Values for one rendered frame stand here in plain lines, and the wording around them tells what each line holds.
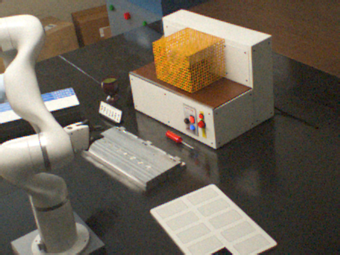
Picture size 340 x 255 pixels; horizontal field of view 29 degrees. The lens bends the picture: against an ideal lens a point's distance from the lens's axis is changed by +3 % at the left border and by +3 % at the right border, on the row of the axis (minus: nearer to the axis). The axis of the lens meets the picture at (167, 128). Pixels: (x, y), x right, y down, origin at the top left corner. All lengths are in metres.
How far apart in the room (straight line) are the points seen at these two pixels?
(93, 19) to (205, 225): 3.90
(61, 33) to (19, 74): 3.78
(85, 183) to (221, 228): 0.63
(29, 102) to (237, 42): 0.97
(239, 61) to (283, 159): 0.44
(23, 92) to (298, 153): 1.12
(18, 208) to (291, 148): 1.08
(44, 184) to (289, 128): 1.13
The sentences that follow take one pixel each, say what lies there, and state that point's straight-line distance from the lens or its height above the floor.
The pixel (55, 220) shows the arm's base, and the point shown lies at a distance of 2.11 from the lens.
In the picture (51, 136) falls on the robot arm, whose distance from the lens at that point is 1.98.
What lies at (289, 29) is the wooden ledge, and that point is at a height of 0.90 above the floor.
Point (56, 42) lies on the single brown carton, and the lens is 5.78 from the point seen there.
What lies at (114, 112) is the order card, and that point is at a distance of 2.90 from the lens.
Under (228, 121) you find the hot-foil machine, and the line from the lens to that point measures 2.60.
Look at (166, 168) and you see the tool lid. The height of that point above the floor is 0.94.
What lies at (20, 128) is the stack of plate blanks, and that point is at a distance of 2.98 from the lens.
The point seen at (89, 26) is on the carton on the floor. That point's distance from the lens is 5.90.
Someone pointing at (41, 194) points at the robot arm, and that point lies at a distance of 2.04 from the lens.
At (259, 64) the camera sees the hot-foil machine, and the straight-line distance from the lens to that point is 2.63.
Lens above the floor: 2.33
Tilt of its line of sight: 31 degrees down
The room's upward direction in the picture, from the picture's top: 8 degrees counter-clockwise
